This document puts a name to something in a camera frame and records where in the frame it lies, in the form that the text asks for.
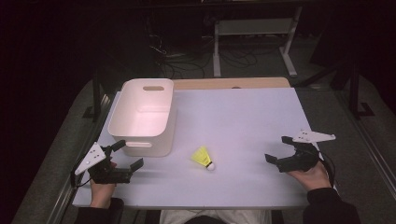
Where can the white plastic storage bin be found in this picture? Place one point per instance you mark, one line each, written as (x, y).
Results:
(146, 118)

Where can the person's left hand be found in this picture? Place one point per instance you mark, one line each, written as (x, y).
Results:
(101, 193)

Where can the person's legs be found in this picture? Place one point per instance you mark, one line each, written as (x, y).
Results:
(214, 217)

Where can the white metal table frame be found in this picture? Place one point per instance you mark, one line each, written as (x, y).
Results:
(253, 27)

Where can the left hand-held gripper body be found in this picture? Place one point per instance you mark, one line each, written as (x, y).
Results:
(106, 174)

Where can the yellow shuttlecock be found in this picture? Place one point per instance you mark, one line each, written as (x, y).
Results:
(201, 156)

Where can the person's right hand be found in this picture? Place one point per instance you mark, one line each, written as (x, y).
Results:
(313, 179)

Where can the black metal stand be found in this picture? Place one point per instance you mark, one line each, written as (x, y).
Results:
(96, 93)
(355, 90)

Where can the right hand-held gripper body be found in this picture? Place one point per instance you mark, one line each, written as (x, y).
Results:
(300, 158)

